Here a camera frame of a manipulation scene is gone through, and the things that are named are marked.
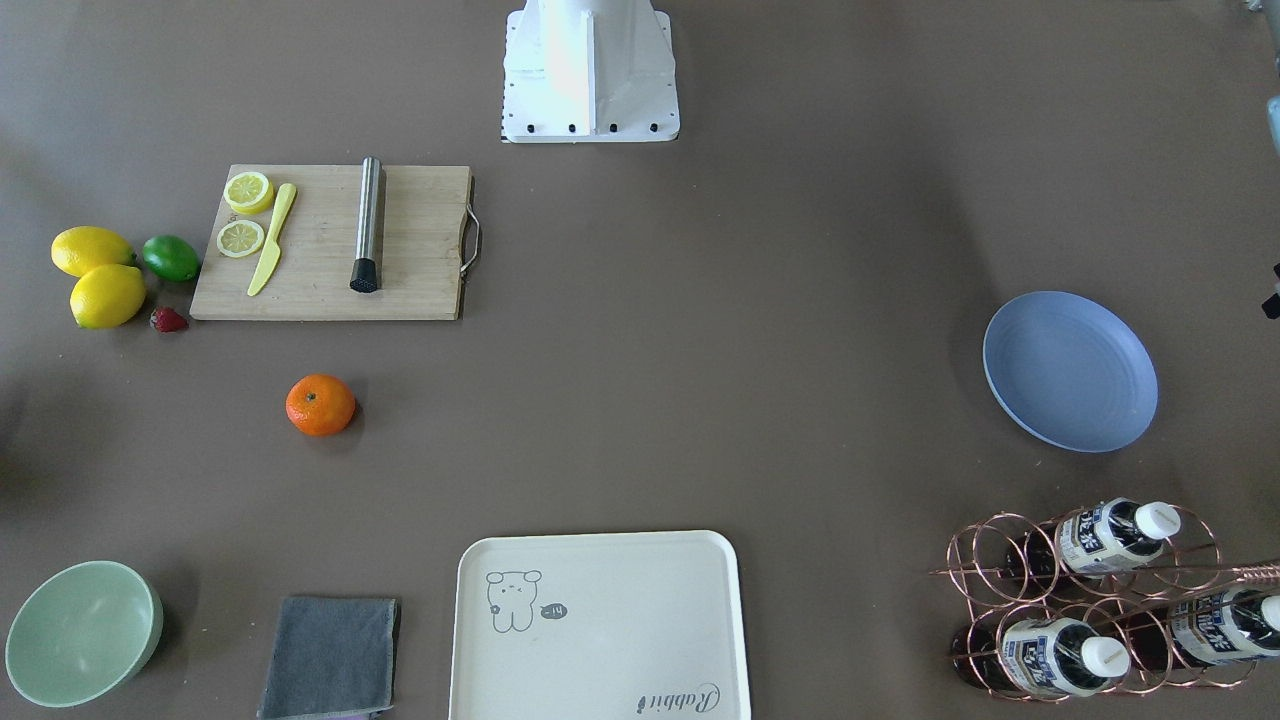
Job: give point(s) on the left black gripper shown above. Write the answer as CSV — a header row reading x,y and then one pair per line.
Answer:
x,y
1273,303

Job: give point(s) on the blue plate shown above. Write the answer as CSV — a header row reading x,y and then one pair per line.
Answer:
x,y
1070,372

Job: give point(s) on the tea bottle top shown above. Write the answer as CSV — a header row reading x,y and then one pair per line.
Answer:
x,y
1107,538

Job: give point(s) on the tea bottle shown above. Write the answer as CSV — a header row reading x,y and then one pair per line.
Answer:
x,y
1107,538
1040,659

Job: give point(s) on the tea bottle side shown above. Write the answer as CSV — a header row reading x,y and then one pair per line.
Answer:
x,y
1223,628

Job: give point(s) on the tea bottle front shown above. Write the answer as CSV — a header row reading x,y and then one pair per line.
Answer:
x,y
1040,659

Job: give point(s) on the cream rabbit tray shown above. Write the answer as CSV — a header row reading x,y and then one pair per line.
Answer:
x,y
644,625

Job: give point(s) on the wooden cutting board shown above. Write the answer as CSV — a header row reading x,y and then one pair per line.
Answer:
x,y
420,251

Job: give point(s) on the steel muddler black tip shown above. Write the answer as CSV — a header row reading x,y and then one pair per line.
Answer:
x,y
365,277

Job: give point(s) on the orange fruit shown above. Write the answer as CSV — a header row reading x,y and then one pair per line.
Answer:
x,y
320,405

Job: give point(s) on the yellow plastic knife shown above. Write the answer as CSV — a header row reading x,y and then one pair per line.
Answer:
x,y
270,252

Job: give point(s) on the grey folded cloth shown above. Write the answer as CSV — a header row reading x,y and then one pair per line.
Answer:
x,y
332,658

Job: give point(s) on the lemon half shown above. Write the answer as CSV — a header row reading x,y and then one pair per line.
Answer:
x,y
249,193

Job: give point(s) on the lemon slice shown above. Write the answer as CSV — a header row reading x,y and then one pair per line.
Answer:
x,y
240,238

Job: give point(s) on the green lime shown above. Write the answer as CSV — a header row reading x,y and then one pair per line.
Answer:
x,y
171,258

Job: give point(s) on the red strawberry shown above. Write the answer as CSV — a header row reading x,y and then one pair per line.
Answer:
x,y
166,320

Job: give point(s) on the yellow lemon lower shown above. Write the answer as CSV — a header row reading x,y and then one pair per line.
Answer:
x,y
107,296

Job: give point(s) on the yellow lemon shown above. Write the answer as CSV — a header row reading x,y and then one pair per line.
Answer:
x,y
78,250
107,296

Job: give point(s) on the yellow lemon upper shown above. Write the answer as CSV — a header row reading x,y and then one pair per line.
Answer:
x,y
78,250

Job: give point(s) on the green bowl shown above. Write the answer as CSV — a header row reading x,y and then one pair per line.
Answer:
x,y
82,633

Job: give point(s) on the copper wire bottle rack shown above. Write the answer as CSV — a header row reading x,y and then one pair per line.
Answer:
x,y
1191,566

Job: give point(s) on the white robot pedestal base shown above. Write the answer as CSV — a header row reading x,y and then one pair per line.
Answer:
x,y
589,72

